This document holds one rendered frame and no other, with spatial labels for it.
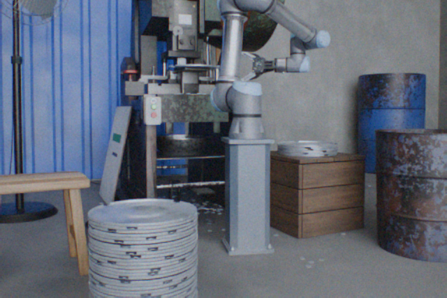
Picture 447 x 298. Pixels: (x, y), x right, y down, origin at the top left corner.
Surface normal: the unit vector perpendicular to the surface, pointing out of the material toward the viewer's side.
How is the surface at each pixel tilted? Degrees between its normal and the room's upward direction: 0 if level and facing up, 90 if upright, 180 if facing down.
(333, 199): 90
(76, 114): 90
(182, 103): 90
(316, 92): 90
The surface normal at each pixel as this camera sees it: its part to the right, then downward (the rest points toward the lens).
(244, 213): 0.17, 0.05
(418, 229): -0.52, 0.08
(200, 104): 0.37, 0.04
